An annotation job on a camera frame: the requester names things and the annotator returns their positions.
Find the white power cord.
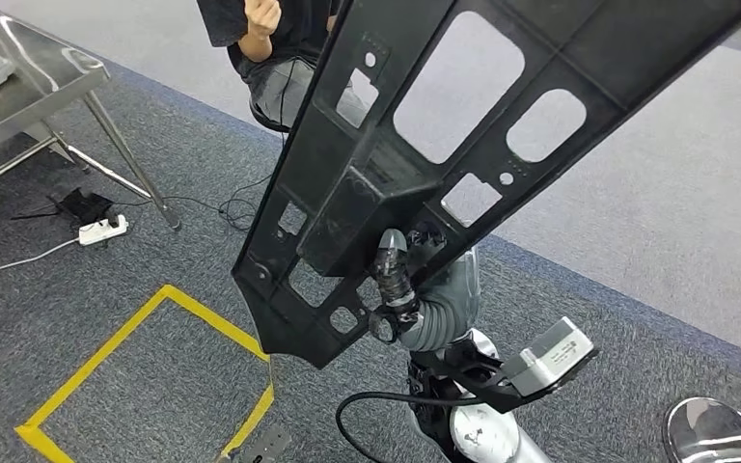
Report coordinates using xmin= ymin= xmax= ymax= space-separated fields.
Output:
xmin=0 ymin=237 xmax=82 ymax=272

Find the black robot left foot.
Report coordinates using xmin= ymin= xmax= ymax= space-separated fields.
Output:
xmin=237 ymin=423 xmax=293 ymax=463

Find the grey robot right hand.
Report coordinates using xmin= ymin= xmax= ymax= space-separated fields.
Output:
xmin=370 ymin=229 xmax=481 ymax=344

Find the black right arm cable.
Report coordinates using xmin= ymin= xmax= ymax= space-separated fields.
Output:
xmin=335 ymin=391 xmax=474 ymax=463

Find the steel workbench table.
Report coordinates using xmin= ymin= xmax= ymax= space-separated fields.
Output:
xmin=0 ymin=0 xmax=183 ymax=232

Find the yellow floor tape square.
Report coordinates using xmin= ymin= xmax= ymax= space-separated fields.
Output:
xmin=15 ymin=284 xmax=276 ymax=463

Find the chrome stanchion post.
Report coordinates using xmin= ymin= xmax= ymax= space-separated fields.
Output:
xmin=662 ymin=396 xmax=741 ymax=463

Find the white power strip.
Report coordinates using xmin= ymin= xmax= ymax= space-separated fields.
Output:
xmin=78 ymin=215 xmax=129 ymax=247

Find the black stool seat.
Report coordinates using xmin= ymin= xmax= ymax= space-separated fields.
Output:
xmin=247 ymin=95 xmax=292 ymax=134

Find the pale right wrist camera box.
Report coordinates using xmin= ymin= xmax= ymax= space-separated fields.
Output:
xmin=501 ymin=315 xmax=596 ymax=400

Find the person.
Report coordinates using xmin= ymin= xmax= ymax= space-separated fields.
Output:
xmin=194 ymin=0 xmax=381 ymax=132

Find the long black plastic part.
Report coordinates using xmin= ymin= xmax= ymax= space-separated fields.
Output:
xmin=231 ymin=0 xmax=741 ymax=370

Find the black floor cable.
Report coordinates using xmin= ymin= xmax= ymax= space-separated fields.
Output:
xmin=111 ymin=57 xmax=301 ymax=232

